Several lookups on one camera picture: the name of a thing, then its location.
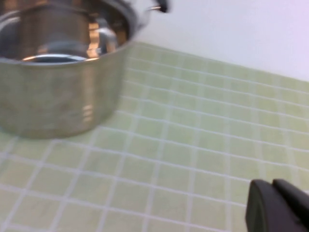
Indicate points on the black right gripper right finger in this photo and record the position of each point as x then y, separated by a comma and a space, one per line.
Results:
298, 205

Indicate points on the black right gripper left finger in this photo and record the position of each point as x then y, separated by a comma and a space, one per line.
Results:
263, 207

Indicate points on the green checked tablecloth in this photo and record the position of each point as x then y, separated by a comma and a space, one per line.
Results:
181, 145

